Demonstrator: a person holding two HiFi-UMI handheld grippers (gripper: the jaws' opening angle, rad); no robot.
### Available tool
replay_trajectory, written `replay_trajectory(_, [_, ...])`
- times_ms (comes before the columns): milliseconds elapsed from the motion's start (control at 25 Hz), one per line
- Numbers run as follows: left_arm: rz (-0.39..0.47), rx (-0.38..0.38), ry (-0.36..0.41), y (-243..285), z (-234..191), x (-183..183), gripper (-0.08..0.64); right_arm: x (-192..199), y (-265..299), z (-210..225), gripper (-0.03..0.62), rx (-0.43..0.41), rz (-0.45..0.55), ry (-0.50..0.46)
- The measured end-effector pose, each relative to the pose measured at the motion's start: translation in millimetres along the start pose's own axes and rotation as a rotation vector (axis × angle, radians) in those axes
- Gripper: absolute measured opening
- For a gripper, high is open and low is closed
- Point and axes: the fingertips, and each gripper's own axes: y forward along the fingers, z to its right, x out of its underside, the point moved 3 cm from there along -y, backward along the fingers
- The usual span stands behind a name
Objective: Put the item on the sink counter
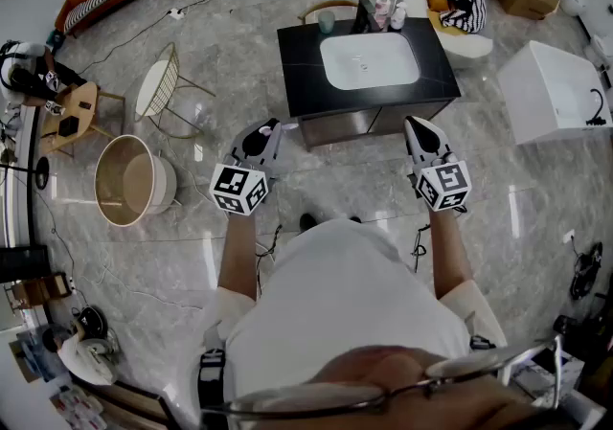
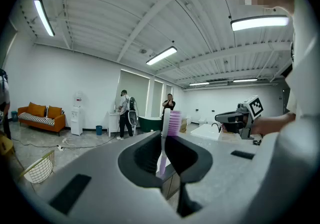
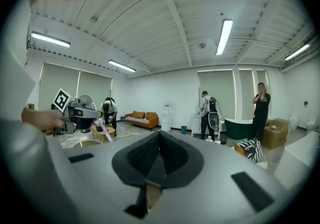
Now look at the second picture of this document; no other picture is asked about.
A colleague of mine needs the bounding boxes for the white water dispenser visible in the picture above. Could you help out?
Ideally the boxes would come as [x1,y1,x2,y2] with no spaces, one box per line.
[70,91,85,136]

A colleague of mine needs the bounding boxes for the white washstand cabinet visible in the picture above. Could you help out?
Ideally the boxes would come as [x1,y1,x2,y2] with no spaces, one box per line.
[107,111,122,137]

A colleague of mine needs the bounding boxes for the green bathtub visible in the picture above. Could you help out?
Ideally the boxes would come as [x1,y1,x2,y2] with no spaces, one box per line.
[137,115,163,134]

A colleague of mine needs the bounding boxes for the white sink basin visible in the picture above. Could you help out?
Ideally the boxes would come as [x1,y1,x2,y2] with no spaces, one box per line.
[190,123,223,142]

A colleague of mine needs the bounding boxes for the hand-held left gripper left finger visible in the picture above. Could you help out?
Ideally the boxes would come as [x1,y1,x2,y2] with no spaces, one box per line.
[36,130,184,224]

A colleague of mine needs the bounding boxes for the person's right forearm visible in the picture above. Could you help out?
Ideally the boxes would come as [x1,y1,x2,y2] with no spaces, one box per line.
[251,112,297,136]

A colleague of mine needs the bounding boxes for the pink white toothbrush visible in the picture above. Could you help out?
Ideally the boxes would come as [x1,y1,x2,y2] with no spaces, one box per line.
[156,108,183,179]

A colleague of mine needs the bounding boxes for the cardboard box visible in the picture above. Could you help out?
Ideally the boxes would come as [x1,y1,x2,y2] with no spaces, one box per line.
[179,118,188,134]

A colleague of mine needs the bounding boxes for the orange sofa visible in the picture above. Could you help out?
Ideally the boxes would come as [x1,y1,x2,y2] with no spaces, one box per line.
[17,102,67,137]

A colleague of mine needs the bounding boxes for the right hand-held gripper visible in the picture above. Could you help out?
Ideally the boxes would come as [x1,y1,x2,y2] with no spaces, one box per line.
[214,95,264,140]

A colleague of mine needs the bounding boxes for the gold wire chair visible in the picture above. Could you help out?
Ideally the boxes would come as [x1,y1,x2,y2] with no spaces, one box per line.
[18,149,56,185]

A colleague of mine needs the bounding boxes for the grey roller blind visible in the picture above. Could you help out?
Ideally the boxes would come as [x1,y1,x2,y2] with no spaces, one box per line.
[115,69,151,119]
[150,79,165,118]

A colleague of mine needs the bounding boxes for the striped sofa seat pad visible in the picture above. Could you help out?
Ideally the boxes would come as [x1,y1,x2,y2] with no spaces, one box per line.
[18,112,56,126]

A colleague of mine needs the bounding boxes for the person's white shirt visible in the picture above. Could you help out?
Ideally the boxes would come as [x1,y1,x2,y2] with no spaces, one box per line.
[259,0,320,219]

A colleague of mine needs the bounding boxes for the black floor cable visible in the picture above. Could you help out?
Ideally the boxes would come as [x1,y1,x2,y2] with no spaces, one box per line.
[10,134,119,150]

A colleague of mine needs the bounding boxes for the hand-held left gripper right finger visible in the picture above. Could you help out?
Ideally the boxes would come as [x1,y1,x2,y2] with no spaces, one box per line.
[165,135,269,224]

